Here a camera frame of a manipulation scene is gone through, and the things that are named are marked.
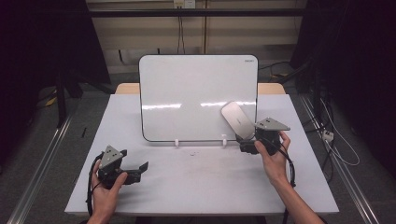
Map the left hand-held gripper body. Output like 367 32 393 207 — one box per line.
97 145 131 189

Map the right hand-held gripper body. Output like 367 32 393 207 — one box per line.
254 117 291 157

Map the white whiteboard eraser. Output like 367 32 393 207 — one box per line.
220 101 256 141

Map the person's right hand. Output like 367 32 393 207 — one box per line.
254 131 292 187

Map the person's left hand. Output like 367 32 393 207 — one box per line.
91 161 129 218

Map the white table cover sheet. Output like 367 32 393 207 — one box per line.
64 93 340 217

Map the wooden table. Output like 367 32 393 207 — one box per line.
115 82 287 95

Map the black metal stand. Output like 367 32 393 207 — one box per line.
53 68 83 129

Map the white whiteboard with black rim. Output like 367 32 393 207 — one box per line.
138 54 259 143

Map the black curtain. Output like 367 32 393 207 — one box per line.
0 0 112 166
289 0 396 180

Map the black horizontal bar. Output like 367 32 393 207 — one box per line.
88 8 308 19

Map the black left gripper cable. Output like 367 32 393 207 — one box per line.
86 152 104 217

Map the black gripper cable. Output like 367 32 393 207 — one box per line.
86 152 104 217
274 141 297 189

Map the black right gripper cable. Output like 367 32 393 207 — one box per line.
274 141 297 189

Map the black floor cable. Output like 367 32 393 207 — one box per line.
258 61 292 71

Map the aluminium floor rail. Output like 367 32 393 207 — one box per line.
299 94 381 224
6 115 75 224

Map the white cable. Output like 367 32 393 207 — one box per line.
319 97 361 167

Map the black hanging wall cable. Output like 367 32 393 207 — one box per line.
177 7 186 56

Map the white wall socket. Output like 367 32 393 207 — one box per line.
173 0 196 9

